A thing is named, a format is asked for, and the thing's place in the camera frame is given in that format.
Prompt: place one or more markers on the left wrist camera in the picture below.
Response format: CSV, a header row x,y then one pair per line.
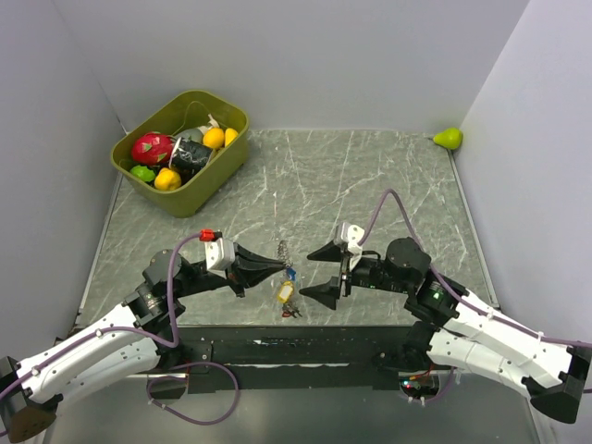
x,y
219,251

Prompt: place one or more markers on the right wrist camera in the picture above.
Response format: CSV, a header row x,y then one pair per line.
x,y
347,238

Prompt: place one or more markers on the olive green plastic bin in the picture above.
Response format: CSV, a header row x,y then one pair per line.
x,y
189,115

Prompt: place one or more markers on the green toy fruit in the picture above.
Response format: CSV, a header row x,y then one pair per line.
x,y
143,173

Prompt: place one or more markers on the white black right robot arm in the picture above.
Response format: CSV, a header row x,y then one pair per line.
x,y
455,328

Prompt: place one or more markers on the yellow key tag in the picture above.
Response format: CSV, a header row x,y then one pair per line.
x,y
285,291

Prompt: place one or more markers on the green pear toy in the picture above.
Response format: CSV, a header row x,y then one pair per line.
x,y
450,139

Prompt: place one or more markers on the black wrapped cylinder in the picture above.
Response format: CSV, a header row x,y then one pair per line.
x,y
190,155

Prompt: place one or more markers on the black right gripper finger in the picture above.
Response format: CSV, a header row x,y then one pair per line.
x,y
326,294
331,252

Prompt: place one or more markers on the yellow bell pepper toy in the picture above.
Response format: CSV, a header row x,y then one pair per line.
x,y
167,180

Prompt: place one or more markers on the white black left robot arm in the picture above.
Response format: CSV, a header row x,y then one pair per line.
x,y
139,334

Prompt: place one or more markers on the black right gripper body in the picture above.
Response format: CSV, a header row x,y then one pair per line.
x,y
370,273

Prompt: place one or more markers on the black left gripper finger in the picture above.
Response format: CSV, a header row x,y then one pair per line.
x,y
247,260
249,279

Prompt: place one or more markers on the red dragon fruit toy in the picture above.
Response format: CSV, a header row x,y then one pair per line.
x,y
153,149

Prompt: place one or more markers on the yellow lemon toy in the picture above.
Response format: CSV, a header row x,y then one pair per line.
x,y
230,136

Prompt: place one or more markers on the metal disc with key rings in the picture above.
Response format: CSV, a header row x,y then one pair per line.
x,y
289,309

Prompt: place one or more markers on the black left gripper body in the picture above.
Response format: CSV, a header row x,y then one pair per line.
x,y
203,281

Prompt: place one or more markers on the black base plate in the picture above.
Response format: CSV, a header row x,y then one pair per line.
x,y
299,357

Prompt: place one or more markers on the orange toy fruit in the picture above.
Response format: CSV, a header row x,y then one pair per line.
x,y
214,138

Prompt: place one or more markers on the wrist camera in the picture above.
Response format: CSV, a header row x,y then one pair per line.
x,y
347,238
219,251

